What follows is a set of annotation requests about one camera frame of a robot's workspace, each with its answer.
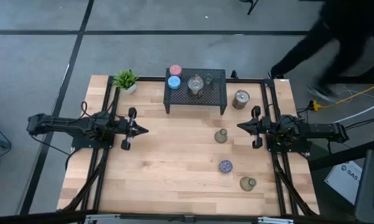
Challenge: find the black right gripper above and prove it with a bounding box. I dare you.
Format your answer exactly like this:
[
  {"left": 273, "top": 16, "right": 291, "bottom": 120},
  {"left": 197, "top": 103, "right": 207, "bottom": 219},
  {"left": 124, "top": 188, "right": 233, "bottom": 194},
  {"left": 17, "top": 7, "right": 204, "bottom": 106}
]
[{"left": 236, "top": 106, "right": 272, "bottom": 149}]

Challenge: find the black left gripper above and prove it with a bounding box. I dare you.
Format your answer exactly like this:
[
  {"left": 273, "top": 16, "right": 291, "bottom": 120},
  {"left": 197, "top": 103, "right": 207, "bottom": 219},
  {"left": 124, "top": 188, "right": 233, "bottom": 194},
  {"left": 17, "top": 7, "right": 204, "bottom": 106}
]
[{"left": 119, "top": 108, "right": 149, "bottom": 151}]

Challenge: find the brown tin can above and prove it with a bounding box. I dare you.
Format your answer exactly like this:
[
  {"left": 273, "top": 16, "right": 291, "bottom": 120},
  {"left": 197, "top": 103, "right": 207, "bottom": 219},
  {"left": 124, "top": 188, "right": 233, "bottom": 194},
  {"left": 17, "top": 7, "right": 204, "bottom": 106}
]
[{"left": 231, "top": 89, "right": 251, "bottom": 110}]

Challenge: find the purple patterned round tin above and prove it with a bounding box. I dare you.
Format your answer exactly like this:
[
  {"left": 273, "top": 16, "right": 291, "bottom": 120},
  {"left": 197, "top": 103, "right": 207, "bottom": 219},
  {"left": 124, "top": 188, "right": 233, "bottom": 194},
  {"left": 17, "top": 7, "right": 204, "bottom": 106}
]
[{"left": 218, "top": 159, "right": 234, "bottom": 174}]

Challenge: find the blue patterned round tin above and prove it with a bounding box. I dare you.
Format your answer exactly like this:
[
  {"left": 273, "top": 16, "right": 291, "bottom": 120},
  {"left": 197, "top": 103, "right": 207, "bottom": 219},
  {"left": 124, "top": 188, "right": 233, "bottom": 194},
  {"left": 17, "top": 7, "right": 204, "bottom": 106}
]
[{"left": 167, "top": 76, "right": 182, "bottom": 91}]

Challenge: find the silver candle jar orange label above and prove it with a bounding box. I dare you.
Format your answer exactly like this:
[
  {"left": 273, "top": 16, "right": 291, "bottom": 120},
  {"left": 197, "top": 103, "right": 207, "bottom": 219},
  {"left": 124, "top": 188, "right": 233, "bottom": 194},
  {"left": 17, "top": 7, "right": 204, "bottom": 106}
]
[{"left": 187, "top": 75, "right": 205, "bottom": 99}]

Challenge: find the pink patterned round tin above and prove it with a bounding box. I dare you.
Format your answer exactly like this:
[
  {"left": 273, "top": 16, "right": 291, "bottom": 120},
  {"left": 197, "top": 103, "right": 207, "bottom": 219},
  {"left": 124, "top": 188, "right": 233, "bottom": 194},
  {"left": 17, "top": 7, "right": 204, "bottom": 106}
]
[{"left": 169, "top": 64, "right": 183, "bottom": 78}]

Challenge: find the black mesh metal shelf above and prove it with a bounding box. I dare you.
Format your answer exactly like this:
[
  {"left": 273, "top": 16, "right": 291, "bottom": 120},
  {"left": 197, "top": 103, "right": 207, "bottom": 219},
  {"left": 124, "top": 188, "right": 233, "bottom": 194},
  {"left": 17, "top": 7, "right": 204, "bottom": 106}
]
[{"left": 163, "top": 67, "right": 228, "bottom": 116}]

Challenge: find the green plant in white pot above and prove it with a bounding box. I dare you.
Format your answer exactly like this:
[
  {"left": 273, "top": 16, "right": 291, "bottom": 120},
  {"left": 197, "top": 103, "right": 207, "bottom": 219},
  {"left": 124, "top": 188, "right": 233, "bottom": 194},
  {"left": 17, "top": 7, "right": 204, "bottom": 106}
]
[{"left": 113, "top": 68, "right": 140, "bottom": 95}]

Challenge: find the black diagonal beam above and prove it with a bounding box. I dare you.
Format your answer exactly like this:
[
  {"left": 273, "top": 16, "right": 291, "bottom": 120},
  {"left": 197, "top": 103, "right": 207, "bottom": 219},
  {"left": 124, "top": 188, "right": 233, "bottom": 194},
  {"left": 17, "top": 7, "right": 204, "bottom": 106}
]
[{"left": 309, "top": 138, "right": 374, "bottom": 172}]

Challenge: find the white printed box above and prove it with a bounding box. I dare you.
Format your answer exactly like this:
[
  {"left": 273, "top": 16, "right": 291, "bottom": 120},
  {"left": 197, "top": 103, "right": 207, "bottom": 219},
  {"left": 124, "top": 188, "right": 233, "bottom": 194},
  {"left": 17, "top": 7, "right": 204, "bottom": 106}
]
[{"left": 324, "top": 160, "right": 363, "bottom": 206}]

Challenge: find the black tripod stand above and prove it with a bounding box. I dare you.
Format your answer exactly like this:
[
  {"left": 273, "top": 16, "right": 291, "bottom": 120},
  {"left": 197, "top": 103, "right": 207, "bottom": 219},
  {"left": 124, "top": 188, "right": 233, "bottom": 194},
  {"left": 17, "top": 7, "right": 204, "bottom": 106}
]
[{"left": 238, "top": 0, "right": 259, "bottom": 16}]

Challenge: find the grey laptop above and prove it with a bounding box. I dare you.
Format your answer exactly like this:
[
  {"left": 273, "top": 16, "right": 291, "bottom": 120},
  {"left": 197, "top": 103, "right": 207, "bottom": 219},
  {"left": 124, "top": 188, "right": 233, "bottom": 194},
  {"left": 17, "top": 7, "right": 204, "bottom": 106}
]
[{"left": 354, "top": 149, "right": 374, "bottom": 223}]

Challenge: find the black horizontal bar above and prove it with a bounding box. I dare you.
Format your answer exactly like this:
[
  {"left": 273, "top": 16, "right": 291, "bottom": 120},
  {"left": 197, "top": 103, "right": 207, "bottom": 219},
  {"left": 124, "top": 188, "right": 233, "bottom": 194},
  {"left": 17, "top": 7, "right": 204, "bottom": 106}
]
[{"left": 0, "top": 208, "right": 374, "bottom": 224}]

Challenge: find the person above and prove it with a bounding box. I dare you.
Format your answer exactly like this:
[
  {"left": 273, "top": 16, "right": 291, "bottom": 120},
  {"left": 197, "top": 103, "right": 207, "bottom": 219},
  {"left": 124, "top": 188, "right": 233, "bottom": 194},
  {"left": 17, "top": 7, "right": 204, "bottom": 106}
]
[{"left": 266, "top": 0, "right": 374, "bottom": 103}]

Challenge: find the black aluminium table frame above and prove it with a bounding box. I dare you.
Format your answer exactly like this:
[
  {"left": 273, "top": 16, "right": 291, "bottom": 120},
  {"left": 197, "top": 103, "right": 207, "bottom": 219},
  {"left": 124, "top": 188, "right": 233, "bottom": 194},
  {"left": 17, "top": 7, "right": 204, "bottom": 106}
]
[{"left": 57, "top": 74, "right": 320, "bottom": 218}]

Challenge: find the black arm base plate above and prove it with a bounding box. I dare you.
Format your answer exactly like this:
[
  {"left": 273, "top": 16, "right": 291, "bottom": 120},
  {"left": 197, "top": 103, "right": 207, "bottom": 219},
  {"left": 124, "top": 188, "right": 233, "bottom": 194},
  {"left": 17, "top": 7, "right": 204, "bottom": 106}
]
[
  {"left": 265, "top": 129, "right": 312, "bottom": 153},
  {"left": 71, "top": 124, "right": 115, "bottom": 149}
]

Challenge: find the yellow extension cord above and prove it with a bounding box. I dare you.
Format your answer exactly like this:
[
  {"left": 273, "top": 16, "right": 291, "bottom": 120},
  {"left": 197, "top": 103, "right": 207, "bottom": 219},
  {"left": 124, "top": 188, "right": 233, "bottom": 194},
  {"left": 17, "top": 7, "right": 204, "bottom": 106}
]
[{"left": 309, "top": 80, "right": 374, "bottom": 112}]

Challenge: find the silver metal bracket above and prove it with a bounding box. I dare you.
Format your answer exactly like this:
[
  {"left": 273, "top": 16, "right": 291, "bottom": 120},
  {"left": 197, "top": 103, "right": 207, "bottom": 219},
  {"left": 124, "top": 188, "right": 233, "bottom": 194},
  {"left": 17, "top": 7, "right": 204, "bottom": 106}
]
[
  {"left": 257, "top": 217, "right": 295, "bottom": 224},
  {"left": 85, "top": 213, "right": 121, "bottom": 224}
]

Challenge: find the white cable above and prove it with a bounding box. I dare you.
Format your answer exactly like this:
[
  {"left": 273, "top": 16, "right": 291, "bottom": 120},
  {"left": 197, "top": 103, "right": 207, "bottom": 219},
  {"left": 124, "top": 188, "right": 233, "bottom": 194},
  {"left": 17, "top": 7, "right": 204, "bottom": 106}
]
[{"left": 334, "top": 99, "right": 374, "bottom": 124}]

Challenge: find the black desk frame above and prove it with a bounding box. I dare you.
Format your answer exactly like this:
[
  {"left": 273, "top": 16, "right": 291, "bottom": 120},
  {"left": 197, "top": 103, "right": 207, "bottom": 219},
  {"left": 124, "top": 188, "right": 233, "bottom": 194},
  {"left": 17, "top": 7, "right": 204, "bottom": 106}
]
[{"left": 329, "top": 37, "right": 374, "bottom": 85}]

